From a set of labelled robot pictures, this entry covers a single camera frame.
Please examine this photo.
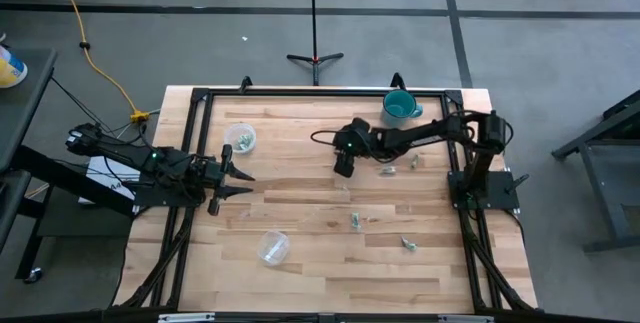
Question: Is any silver metal bracket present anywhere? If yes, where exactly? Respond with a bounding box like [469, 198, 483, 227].
[157, 312, 216, 323]

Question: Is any teal ceramic mug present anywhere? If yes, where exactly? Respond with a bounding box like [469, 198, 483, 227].
[382, 88, 425, 127]

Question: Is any caster wheel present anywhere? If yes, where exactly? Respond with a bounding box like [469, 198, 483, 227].
[23, 266, 45, 285]

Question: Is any yellow power cable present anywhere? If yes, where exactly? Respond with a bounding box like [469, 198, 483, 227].
[45, 0, 151, 124]

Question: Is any black tripod stand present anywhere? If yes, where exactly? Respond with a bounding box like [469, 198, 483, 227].
[286, 0, 345, 87]

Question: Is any black side table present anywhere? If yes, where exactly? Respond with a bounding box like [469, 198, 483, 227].
[0, 47, 59, 284]

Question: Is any dark grey metal cart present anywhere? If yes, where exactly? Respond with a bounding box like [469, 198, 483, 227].
[551, 87, 640, 254]

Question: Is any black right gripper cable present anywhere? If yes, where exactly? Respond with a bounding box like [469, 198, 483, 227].
[309, 129, 351, 148]

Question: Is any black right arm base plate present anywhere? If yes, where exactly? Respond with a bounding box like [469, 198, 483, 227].
[447, 170, 516, 210]

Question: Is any yellow blue white container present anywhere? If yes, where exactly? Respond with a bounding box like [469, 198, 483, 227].
[0, 45, 29, 89]

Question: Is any white paper sheet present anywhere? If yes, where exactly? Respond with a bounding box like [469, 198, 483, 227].
[79, 155, 144, 207]

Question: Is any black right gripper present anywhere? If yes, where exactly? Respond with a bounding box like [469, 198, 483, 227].
[332, 117, 374, 178]

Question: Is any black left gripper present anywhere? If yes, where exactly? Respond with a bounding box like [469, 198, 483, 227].
[194, 143, 256, 217]

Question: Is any clear plastic bowl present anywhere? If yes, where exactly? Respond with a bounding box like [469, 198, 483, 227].
[256, 230, 292, 267]
[223, 122, 258, 155]

